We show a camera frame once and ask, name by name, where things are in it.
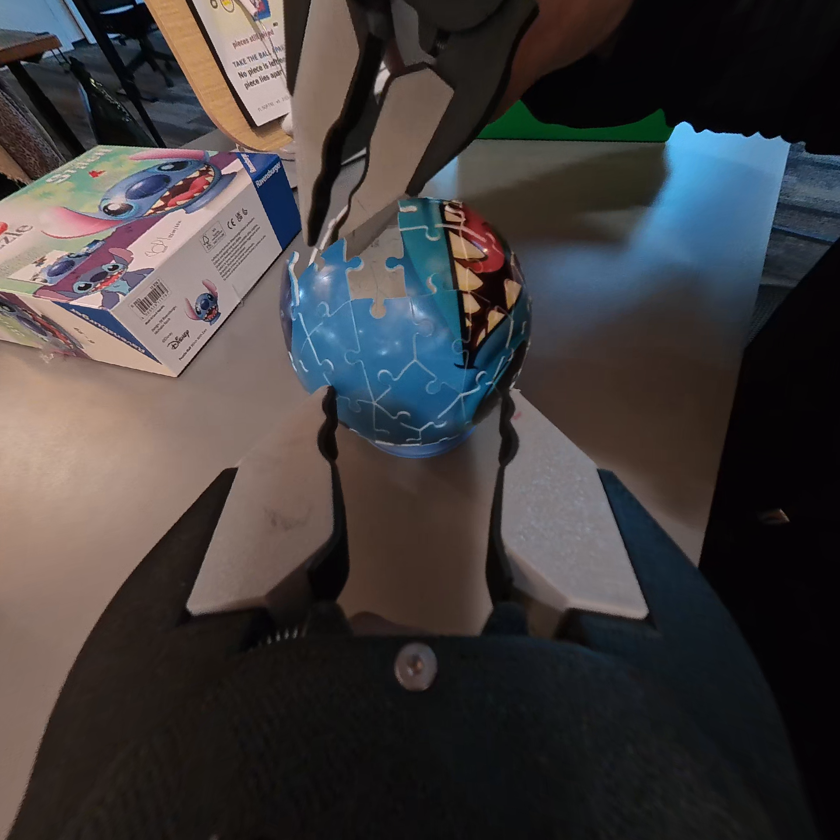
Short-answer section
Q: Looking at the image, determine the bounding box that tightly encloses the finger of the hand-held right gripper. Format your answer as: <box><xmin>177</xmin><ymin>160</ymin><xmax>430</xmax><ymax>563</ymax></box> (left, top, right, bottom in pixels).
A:
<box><xmin>344</xmin><ymin>62</ymin><xmax>457</xmax><ymax>238</ymax></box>
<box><xmin>292</xmin><ymin>0</ymin><xmax>389</xmax><ymax>248</ymax></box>

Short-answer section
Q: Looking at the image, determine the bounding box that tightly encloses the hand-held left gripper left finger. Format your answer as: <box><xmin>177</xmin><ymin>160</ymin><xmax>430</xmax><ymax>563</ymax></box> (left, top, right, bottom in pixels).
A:
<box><xmin>185</xmin><ymin>386</ymin><xmax>350</xmax><ymax>618</ymax></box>

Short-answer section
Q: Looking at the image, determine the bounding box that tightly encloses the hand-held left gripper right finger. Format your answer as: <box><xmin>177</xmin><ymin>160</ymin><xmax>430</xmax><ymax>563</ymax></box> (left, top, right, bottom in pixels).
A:
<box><xmin>489</xmin><ymin>387</ymin><xmax>651</xmax><ymax>631</ymax></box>

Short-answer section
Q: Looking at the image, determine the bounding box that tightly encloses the blue cartoon puzzle ball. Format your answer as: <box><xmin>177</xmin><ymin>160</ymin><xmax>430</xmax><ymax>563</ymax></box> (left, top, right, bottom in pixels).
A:
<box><xmin>281</xmin><ymin>197</ymin><xmax>532</xmax><ymax>458</ymax></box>

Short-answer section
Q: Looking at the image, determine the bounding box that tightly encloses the person's right forearm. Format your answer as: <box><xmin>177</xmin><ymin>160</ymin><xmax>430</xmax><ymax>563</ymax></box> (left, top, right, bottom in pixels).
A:
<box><xmin>521</xmin><ymin>0</ymin><xmax>840</xmax><ymax>155</ymax></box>

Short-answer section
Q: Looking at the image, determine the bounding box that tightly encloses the printed cardboard puzzle box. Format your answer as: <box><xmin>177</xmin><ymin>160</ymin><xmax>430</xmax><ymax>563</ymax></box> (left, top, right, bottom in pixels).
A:
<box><xmin>0</xmin><ymin>146</ymin><xmax>303</xmax><ymax>378</ymax></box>

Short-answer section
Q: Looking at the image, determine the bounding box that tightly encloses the person's right hand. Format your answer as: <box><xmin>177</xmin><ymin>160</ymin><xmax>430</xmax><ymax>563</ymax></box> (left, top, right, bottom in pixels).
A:
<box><xmin>504</xmin><ymin>0</ymin><xmax>632</xmax><ymax>118</ymax></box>

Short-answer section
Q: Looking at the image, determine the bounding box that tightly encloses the wooden document stand with sheet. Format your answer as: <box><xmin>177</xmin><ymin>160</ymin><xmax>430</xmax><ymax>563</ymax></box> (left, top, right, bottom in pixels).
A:
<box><xmin>144</xmin><ymin>0</ymin><xmax>299</xmax><ymax>153</ymax></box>

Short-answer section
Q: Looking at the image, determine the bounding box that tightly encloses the green plastic bin stack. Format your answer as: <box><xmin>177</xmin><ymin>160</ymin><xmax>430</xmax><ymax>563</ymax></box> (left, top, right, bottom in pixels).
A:
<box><xmin>476</xmin><ymin>101</ymin><xmax>673</xmax><ymax>144</ymax></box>

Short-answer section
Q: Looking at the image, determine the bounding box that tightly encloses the black office chair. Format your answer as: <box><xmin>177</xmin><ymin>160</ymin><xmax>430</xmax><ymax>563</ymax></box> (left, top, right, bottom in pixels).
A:
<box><xmin>92</xmin><ymin>0</ymin><xmax>178</xmax><ymax>86</ymax></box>

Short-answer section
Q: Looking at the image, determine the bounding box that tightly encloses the dark bag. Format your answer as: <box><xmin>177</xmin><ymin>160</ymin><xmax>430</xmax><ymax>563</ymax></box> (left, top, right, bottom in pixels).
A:
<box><xmin>66</xmin><ymin>56</ymin><xmax>165</xmax><ymax>148</ymax></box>

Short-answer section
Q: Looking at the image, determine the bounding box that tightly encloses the person's black clothed torso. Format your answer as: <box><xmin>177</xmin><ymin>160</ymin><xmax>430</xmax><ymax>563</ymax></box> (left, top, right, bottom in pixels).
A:
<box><xmin>699</xmin><ymin>243</ymin><xmax>840</xmax><ymax>840</ymax></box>

